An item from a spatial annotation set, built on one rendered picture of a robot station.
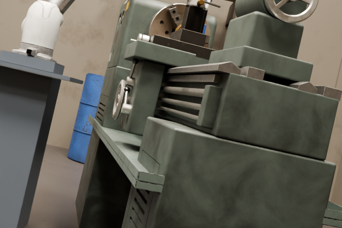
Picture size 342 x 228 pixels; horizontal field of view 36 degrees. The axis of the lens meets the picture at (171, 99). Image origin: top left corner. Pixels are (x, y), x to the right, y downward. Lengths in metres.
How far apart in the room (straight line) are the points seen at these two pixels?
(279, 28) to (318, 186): 0.42
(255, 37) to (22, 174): 1.41
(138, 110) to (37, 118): 0.71
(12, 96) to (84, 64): 3.49
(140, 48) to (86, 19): 4.15
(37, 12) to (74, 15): 3.47
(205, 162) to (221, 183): 0.07
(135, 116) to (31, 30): 0.85
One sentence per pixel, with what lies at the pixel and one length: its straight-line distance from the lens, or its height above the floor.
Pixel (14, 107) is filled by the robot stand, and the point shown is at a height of 0.56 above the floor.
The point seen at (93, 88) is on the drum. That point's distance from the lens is 5.06.
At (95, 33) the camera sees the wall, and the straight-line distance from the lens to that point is 5.93.
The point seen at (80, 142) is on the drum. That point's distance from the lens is 5.09.
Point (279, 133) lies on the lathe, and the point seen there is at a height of 0.72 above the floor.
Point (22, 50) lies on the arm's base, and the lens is 2.52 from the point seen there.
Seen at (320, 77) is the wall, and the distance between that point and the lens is 6.16.
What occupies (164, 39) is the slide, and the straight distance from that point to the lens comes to 1.96.
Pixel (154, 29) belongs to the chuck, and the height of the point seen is 1.07.
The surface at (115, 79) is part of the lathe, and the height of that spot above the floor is 0.80.
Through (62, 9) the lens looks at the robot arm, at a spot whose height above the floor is 1.08.
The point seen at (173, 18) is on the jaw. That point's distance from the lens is 2.58.
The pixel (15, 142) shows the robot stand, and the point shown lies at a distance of 2.47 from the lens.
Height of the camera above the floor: 0.73
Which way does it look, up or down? 1 degrees up
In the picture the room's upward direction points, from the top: 13 degrees clockwise
